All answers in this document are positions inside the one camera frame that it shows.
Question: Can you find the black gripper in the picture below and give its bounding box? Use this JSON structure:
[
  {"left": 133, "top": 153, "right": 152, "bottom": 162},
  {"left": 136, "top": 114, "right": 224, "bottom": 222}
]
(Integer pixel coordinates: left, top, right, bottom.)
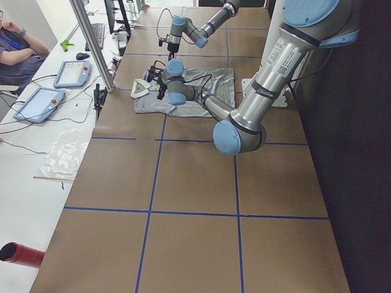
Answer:
[
  {"left": 167, "top": 43, "right": 180, "bottom": 60},
  {"left": 157, "top": 81, "right": 167, "bottom": 100}
]

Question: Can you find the navy white striped polo shirt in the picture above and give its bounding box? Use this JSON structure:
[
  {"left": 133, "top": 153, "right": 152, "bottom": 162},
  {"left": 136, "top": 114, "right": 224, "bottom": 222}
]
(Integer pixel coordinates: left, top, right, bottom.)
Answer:
[{"left": 130, "top": 67, "right": 238, "bottom": 118}]

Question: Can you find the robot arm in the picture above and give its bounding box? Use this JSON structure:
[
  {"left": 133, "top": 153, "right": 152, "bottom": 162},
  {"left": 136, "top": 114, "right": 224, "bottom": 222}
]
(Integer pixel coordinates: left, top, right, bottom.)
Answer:
[
  {"left": 158, "top": 1, "right": 361, "bottom": 156},
  {"left": 159, "top": 1, "right": 241, "bottom": 60}
]

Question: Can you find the black keyboard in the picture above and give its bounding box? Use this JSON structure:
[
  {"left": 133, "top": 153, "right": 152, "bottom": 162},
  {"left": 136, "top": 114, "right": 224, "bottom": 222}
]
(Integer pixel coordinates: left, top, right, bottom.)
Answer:
[{"left": 90, "top": 23, "right": 105, "bottom": 49}]

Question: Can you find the black monitor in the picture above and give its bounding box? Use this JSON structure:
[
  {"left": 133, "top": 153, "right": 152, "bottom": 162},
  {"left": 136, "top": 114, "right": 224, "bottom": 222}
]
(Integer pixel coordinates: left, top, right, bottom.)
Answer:
[{"left": 104, "top": 0, "right": 131, "bottom": 36}]

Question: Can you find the black computer mouse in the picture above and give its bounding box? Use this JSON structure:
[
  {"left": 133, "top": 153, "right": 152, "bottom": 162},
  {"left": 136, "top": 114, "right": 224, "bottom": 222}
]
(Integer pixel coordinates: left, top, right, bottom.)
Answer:
[{"left": 76, "top": 52, "right": 90, "bottom": 60}]

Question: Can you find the far blue teach pendant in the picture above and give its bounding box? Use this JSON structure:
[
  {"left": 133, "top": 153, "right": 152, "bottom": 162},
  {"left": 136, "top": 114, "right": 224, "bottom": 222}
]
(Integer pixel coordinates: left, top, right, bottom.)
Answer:
[{"left": 53, "top": 60, "right": 92, "bottom": 89}]

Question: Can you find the blue teach pendant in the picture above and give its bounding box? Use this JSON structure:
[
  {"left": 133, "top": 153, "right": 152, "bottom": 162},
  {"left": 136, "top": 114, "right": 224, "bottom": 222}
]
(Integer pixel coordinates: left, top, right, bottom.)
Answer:
[
  {"left": 53, "top": 60, "right": 92, "bottom": 89},
  {"left": 13, "top": 87, "right": 66, "bottom": 123}
]

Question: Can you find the green plastic clip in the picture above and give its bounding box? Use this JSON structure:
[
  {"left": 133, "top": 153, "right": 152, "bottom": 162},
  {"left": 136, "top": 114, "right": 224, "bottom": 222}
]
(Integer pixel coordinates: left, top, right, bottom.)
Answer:
[{"left": 60, "top": 39, "right": 75, "bottom": 52}]

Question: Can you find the clear plastic bag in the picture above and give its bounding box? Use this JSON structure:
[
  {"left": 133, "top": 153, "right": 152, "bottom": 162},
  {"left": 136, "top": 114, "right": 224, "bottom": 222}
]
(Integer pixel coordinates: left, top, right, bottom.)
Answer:
[{"left": 34, "top": 128, "right": 92, "bottom": 182}]

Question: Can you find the near blue teach pendant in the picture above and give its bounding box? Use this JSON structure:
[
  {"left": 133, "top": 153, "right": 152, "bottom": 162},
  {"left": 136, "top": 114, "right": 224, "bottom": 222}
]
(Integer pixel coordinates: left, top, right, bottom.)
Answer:
[{"left": 13, "top": 87, "right": 66, "bottom": 123}]

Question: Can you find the seated person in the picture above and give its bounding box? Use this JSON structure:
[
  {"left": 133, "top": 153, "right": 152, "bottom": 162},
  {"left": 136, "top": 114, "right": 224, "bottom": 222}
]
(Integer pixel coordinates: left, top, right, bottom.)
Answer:
[{"left": 1, "top": 19, "right": 49, "bottom": 95}]

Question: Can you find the red tube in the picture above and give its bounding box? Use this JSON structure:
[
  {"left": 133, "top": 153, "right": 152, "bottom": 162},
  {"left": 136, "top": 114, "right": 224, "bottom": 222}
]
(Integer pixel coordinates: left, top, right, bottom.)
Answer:
[{"left": 1, "top": 242, "right": 45, "bottom": 269}]

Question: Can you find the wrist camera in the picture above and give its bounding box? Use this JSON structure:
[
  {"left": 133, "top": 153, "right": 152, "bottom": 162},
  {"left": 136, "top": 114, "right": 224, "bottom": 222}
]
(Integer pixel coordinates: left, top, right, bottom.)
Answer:
[
  {"left": 158, "top": 37, "right": 168, "bottom": 47},
  {"left": 146, "top": 65, "right": 164, "bottom": 83}
]

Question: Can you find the black cable bundle device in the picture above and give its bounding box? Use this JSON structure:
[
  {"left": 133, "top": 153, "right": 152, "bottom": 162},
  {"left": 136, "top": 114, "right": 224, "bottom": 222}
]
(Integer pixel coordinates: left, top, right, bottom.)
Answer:
[{"left": 93, "top": 84, "right": 108, "bottom": 123}]

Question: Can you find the aluminium frame post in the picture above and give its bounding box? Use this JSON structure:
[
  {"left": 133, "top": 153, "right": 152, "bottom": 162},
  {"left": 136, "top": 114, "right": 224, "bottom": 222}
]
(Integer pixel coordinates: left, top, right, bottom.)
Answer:
[{"left": 70, "top": 0, "right": 115, "bottom": 93}]

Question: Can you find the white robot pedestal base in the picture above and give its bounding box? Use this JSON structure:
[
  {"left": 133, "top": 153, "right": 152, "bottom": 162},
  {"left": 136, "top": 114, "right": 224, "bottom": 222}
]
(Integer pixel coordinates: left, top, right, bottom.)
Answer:
[{"left": 241, "top": 1, "right": 289, "bottom": 109}]

